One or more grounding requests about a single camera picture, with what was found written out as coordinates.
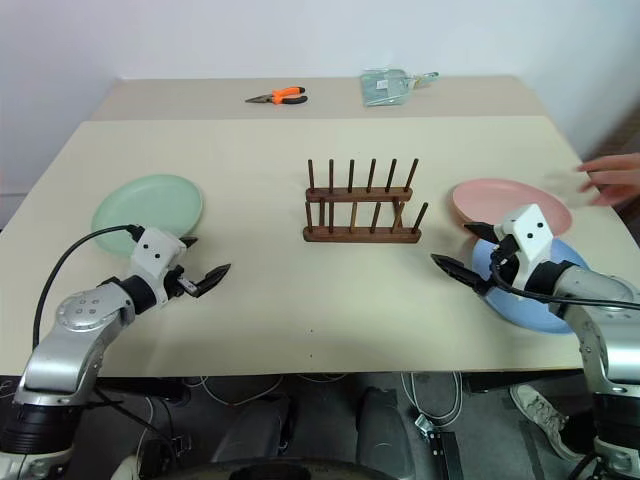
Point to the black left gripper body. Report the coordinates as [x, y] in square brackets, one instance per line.
[177, 285]

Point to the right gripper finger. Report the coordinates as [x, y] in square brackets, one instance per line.
[460, 272]
[485, 232]

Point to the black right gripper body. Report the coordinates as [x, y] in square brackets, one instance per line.
[507, 265]

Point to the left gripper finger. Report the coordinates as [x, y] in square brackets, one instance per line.
[189, 241]
[214, 280]

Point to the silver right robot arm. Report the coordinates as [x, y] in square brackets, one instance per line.
[605, 350]

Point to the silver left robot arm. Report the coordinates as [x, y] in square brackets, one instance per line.
[70, 345]

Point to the wooden dish rack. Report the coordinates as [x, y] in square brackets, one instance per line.
[360, 235]

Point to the person's bare hand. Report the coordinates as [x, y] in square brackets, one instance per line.
[622, 175]

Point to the pink plate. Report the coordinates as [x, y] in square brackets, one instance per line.
[500, 197]

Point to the blue plate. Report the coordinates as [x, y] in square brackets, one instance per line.
[520, 311]

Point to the green plate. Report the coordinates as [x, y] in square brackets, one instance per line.
[150, 200]

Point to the white sneaker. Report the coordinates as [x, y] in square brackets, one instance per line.
[542, 412]

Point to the dark rounded shape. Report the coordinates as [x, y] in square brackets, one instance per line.
[385, 430]

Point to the clear plastic packet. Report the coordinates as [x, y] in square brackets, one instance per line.
[382, 87]

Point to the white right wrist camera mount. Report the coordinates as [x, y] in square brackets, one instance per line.
[532, 235]

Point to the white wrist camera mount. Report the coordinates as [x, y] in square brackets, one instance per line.
[150, 250]
[532, 235]

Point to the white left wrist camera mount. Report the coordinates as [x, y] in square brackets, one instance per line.
[150, 250]

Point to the black metal bracket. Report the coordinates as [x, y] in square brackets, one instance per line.
[442, 450]

